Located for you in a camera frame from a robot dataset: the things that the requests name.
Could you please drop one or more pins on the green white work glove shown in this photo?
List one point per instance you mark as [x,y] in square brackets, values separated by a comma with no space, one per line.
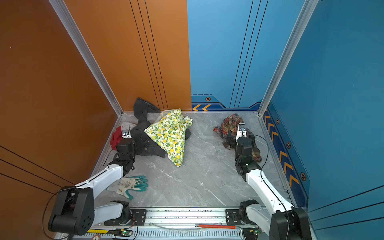
[126,185]

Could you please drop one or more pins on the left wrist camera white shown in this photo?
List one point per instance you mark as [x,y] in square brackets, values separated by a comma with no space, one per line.
[126,134]

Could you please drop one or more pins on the aluminium front rail frame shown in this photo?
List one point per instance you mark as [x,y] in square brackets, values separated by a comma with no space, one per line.
[186,218]

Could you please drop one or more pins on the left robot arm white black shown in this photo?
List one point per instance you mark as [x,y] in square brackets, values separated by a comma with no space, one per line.
[74,212]

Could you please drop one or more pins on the aluminium corner post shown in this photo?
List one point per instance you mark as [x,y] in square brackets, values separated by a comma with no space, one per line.
[75,34]
[295,37]

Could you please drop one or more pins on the red handled screwdriver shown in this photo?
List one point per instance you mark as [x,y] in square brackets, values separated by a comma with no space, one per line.
[215,226]

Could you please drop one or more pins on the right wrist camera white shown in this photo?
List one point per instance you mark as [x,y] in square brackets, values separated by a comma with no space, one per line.
[242,131]

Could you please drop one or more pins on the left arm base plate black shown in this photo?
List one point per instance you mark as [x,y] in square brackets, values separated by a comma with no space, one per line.
[137,217]

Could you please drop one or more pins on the left aluminium corner post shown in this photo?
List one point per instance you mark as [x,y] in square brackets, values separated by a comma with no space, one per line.
[75,34]

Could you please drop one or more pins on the dark grey cloth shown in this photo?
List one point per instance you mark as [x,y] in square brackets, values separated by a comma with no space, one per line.
[141,110]

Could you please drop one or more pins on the white beige cloth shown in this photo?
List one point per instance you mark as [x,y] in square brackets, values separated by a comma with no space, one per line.
[127,126]

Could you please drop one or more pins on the plaid flannel cloth red brown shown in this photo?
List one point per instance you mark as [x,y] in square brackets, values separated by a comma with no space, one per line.
[230,125]

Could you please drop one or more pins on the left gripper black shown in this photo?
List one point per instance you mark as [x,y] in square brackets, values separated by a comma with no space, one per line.
[138,148]

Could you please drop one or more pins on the yellow black caliper tool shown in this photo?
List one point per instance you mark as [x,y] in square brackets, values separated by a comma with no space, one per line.
[98,234]

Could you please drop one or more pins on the right aluminium corner post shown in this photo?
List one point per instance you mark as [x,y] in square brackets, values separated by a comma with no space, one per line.
[295,37]

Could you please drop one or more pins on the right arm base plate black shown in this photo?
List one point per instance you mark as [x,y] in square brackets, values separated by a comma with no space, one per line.
[236,217]

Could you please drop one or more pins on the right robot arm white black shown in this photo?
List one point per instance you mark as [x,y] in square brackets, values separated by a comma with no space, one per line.
[278,218]

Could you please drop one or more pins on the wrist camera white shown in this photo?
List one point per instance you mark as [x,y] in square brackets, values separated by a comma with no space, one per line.
[242,131]
[126,134]

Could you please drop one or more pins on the lemon print cloth yellow green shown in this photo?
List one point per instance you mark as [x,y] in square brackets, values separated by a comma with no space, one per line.
[169,133]

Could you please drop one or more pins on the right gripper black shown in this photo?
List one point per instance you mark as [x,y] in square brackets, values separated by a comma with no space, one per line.
[231,141]

